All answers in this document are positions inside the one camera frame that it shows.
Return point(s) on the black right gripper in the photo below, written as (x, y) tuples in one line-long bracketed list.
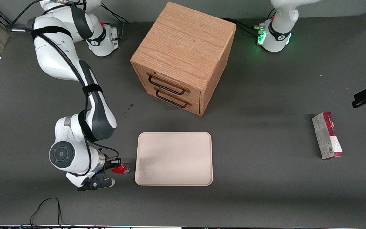
[(110, 164)]

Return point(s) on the red coke bottle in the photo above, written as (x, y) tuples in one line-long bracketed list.
[(121, 170)]

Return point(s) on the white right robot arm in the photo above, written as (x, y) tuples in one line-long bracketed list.
[(59, 60)]

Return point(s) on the beige plastic tray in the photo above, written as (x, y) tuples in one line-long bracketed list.
[(176, 159)]

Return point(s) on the red and grey carton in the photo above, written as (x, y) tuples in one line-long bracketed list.
[(327, 136)]

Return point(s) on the short wooden drawer front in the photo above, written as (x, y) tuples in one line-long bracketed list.
[(194, 107)]

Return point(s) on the tall wooden drawer front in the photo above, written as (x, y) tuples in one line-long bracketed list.
[(192, 93)]

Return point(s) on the oak wooden drawer cabinet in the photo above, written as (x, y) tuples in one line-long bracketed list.
[(186, 41)]

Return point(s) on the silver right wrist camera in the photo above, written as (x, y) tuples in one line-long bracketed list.
[(102, 183)]

